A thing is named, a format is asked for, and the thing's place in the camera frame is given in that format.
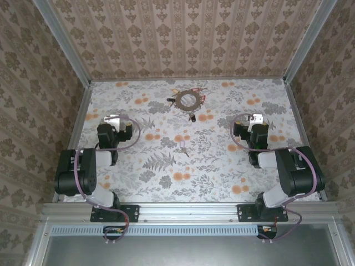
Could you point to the key with black fob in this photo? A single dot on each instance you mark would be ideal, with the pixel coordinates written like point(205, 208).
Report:
point(192, 118)

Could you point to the key with black head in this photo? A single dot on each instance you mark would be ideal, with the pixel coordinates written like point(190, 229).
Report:
point(169, 99)

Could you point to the key with purple tag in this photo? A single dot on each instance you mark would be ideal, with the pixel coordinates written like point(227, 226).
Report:
point(184, 151)

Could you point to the key with tan tag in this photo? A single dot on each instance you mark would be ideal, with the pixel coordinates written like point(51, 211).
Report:
point(175, 91)

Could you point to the large metal keyring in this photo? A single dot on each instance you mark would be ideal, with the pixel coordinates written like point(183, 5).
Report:
point(180, 100)

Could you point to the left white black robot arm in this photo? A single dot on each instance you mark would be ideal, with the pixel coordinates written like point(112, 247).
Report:
point(66, 171)

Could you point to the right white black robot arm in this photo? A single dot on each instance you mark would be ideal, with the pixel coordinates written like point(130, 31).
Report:
point(302, 177)

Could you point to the floral patterned table cover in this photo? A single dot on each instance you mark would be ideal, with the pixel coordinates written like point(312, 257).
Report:
point(194, 171)

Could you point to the black connector box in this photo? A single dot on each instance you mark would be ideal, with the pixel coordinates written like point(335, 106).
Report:
point(113, 232)
point(267, 232)

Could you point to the grey metal sheet panel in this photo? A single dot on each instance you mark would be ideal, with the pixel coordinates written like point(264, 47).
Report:
point(194, 252)

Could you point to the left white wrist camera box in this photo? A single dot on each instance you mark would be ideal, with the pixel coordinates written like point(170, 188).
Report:
point(111, 120)

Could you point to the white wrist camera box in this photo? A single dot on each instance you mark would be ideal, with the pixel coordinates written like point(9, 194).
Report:
point(111, 120)
point(256, 118)

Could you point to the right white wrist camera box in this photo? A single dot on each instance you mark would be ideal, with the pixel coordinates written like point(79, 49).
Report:
point(256, 118)

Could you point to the aluminium table side rail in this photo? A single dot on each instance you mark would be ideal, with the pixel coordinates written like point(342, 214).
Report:
point(73, 138)
point(299, 124)

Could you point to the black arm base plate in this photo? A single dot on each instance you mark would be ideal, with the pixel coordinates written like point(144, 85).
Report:
point(130, 212)
point(247, 212)

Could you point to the aluminium mounting rail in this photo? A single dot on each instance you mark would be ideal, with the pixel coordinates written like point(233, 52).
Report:
point(188, 212)

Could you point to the aluminium frame post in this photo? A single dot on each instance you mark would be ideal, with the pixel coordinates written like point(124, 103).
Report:
point(64, 44)
point(307, 41)

